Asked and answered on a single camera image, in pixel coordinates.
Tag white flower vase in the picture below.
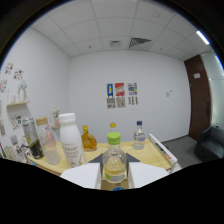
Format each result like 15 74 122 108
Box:
52 106 62 128

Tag tall black yellow can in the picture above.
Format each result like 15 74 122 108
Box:
21 117 45 160

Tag blue poster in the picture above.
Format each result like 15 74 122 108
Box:
106 83 115 98

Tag small clear bottle blue cap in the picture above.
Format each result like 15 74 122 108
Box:
133 120 147 150

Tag amber round bottle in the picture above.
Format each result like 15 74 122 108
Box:
81 124 99 153

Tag large white milk bottle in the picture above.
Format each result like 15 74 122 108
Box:
58 112 87 168

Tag ceiling air vent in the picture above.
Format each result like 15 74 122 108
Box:
128 37 153 50

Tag glass jar cork lid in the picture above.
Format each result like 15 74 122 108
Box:
35 116 62 165

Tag wooden wall shelf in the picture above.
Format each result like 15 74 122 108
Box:
6 100 31 108

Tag black armchair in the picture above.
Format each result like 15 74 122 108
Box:
194 124 224 163

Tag glass bottle green cap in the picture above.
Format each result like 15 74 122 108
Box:
101 131 128 184

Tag brown door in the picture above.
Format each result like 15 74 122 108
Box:
183 54 213 142

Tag white figurine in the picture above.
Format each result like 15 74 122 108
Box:
17 79 30 103

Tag red poster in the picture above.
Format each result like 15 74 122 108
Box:
114 82 126 98

